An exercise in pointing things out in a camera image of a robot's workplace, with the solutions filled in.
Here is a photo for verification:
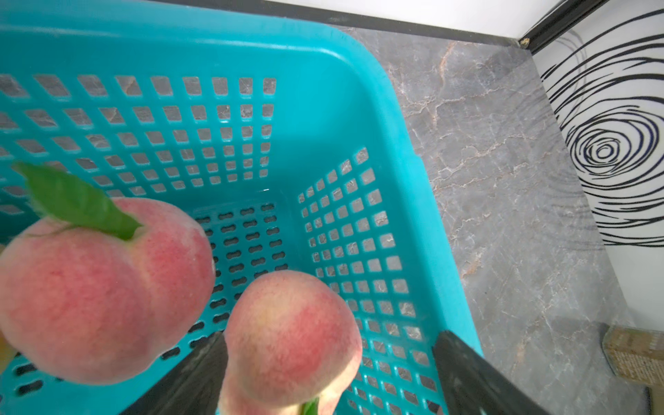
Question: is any pink peach with leaf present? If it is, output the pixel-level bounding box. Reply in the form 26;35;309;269
1;163;214;385

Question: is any pink peach front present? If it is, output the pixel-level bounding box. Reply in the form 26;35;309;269
218;270;362;414

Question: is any yellow peach red spot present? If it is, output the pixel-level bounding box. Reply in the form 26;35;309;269
0;333;17;374

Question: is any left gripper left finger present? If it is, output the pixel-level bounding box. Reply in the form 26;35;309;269
121;332;228;415

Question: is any small brown glass bottle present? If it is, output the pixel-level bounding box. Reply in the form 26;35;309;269
602;326;663;387

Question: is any teal plastic basket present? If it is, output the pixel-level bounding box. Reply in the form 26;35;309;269
1;1;480;414

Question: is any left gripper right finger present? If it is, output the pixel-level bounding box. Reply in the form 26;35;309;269
432;330;548;415

